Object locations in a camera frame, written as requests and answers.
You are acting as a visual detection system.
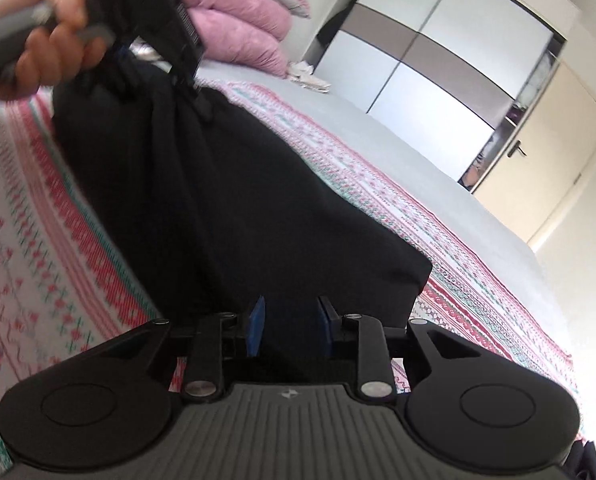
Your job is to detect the cream door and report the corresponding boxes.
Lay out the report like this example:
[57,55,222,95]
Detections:
[472,60,596,245]

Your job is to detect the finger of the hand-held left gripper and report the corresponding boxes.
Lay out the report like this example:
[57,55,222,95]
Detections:
[103,42,146,100]
[169,62,217,122]

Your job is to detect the black pants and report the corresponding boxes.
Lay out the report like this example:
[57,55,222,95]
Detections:
[50,52,434,383]

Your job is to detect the dark hanging garment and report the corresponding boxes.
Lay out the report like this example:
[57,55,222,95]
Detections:
[316,4,361,53]

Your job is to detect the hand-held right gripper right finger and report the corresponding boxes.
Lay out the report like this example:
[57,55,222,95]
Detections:
[318,296,485,401]

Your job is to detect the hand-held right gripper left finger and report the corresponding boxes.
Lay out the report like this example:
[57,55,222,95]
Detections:
[103,296,267,404]

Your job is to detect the red green patterned blanket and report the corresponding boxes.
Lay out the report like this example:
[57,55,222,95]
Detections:
[0,77,585,467]

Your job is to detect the person's dark clothing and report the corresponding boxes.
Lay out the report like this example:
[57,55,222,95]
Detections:
[565,437,596,480]

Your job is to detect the beige crumpled cloth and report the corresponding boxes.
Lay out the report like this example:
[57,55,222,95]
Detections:
[285,60,332,94]

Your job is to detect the bed with grey sheet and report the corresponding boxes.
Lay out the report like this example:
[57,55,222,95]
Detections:
[194,59,576,361]

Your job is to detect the open shelf with clutter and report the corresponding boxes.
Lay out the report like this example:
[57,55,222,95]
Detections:
[457,35,565,194]

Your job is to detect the white and grey wardrobe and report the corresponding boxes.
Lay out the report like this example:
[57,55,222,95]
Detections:
[305,0,568,187]

